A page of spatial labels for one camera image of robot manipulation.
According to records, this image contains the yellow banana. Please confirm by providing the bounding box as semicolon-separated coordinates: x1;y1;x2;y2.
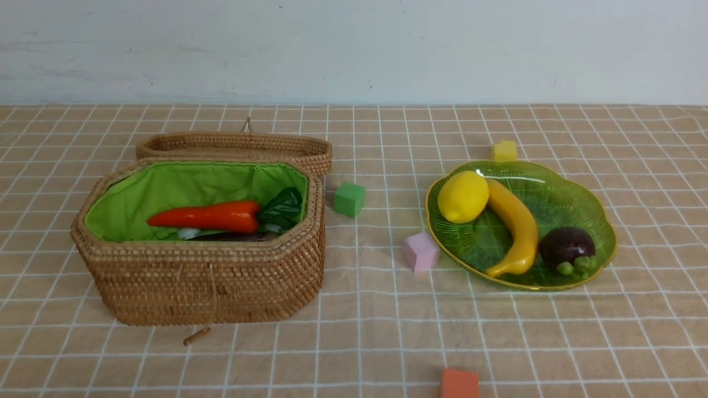
485;179;540;278

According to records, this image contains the orange carrot with leaves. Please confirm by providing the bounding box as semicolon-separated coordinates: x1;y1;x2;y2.
147;188;304;234

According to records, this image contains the green foam cube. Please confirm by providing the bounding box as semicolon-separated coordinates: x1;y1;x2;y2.
333;182;367;218

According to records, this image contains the orange foam cube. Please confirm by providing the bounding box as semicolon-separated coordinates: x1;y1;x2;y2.
439;368;480;398

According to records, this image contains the woven rattan basket lid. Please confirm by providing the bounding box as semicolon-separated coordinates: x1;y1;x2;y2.
135;118;333;177

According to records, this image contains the white radish with leaves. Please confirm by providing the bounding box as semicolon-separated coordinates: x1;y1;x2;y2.
177;228;233;242

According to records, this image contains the purple eggplant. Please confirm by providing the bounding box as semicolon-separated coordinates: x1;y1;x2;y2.
207;232;279;242

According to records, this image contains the pink foam cube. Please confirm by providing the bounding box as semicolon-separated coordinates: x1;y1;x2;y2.
402;232;440;273

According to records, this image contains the yellow lemon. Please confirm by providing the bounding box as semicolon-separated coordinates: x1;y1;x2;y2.
437;171;489;224

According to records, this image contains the woven rattan basket green lining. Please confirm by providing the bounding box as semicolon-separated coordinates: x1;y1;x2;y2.
71;157;327;327

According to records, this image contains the green glass leaf plate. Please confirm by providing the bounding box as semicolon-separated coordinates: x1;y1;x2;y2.
425;160;618;292

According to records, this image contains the yellow foam cube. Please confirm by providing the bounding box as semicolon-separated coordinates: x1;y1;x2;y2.
491;140;518;162

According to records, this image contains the dark purple mangosteen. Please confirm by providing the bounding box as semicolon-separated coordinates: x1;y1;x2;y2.
538;226;599;279

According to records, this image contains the checkered beige tablecloth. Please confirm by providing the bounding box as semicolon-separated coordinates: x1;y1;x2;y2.
1;105;707;397

